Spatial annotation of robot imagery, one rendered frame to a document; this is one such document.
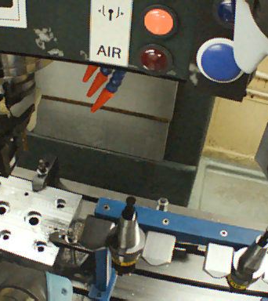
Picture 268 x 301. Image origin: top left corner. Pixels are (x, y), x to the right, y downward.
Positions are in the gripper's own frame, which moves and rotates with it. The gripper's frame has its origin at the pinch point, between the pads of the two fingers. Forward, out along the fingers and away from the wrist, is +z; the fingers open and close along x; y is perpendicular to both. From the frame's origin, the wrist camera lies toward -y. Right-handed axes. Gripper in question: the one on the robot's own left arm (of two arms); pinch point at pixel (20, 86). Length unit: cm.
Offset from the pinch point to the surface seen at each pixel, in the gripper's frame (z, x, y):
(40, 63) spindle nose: -5.1, 6.7, -8.6
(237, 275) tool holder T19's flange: -13.2, 42.4, 19.9
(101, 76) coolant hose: -5.2, 15.8, -7.9
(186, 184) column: 44, 32, 61
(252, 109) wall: 81, 53, 50
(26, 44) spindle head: -21.6, 14.2, -20.9
